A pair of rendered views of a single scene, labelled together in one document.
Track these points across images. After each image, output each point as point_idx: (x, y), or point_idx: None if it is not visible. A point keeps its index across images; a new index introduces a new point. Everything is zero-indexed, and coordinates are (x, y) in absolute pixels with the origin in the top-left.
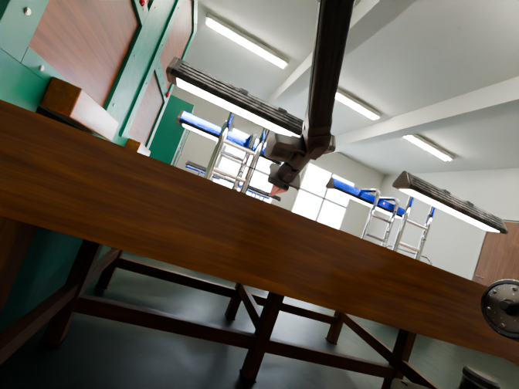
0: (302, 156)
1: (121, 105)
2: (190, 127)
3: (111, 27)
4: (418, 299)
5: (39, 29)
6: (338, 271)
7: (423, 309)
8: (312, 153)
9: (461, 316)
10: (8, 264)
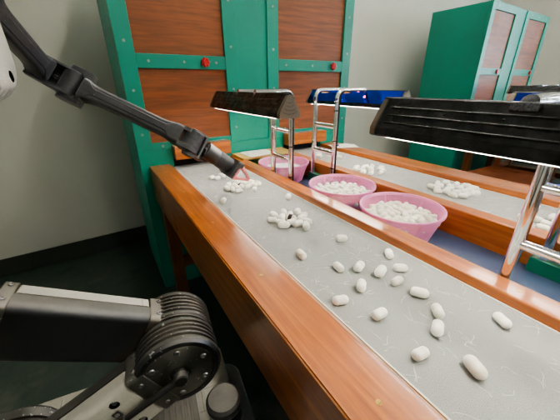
0: (200, 156)
1: (251, 120)
2: None
3: (197, 95)
4: (227, 294)
5: (155, 133)
6: (195, 246)
7: (232, 307)
8: (188, 157)
9: (258, 344)
10: (167, 221)
